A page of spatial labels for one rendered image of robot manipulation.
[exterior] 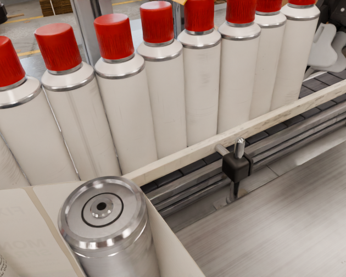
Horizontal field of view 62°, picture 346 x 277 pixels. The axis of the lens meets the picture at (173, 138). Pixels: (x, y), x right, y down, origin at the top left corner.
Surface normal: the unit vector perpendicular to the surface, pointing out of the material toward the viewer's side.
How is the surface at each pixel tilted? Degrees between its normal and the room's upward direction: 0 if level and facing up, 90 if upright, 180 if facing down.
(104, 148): 90
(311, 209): 0
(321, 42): 63
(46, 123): 90
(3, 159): 90
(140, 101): 90
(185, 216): 0
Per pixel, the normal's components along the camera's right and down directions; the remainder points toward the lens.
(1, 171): 0.91, 0.23
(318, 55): -0.80, -0.03
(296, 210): -0.06, -0.76
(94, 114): 0.77, 0.37
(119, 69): 0.03, -0.14
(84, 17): 0.49, 0.54
